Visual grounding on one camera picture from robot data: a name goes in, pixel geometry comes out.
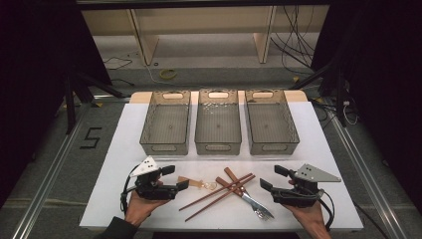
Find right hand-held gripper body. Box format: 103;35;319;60
271;162;342;209

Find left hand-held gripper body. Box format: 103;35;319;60
129;155;178;201

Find light wooden handled spoon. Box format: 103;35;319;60
177;175;217;191

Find brown wooden chopstick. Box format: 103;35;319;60
178;172;254;212
184;174;257;223

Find wooden handled metal fork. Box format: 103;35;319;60
223;166;271;222

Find smoky clear plastic bin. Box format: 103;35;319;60
139;90;192;156
244;89;301;156
194;89;243;156

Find person's left hand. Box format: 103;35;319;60
124;190;168;229

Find person's right hand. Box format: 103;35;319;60
284;200;328;234

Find white table cover sheet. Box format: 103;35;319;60
79;91;364;232

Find yellow tape roll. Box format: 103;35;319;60
158;68;178;81

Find black metal stand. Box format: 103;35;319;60
289;58;350;128
64;71;131;134

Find beige wooden shelf unit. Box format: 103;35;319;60
80;4;330;66

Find black curtain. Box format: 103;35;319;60
312;0;422;213
0;0;112;207

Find left hand-held gripper black cable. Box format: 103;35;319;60
119;172;140;214

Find hand-held gripper black cable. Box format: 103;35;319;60
119;172;140;214
317;189;336;232

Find right hand-held gripper black cable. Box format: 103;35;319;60
317;189;336;232

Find aluminium floor rail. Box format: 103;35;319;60
12;102;93;239
326;108;411;239

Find white floor cable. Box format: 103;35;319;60
141;61;173;87

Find thin black floor cable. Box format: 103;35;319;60
103;56;133;71

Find bundle of black floor cables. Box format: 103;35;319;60
269;5;317;74

